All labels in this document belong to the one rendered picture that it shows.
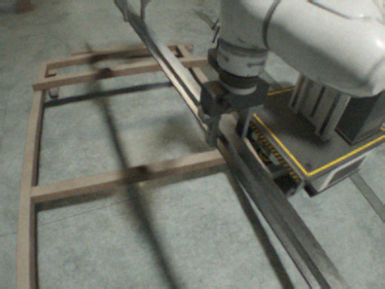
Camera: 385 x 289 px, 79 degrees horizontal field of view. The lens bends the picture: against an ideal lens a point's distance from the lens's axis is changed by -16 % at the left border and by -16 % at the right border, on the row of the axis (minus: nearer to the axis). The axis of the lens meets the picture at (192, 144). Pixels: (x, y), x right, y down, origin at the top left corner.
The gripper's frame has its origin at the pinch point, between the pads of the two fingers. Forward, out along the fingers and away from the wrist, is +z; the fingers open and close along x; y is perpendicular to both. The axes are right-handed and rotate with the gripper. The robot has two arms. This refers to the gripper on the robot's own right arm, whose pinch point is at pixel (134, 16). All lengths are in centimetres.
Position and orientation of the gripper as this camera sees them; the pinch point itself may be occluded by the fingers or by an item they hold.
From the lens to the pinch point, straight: 126.4
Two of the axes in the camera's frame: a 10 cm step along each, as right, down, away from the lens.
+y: 4.1, 6.7, -6.1
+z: -0.7, 6.9, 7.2
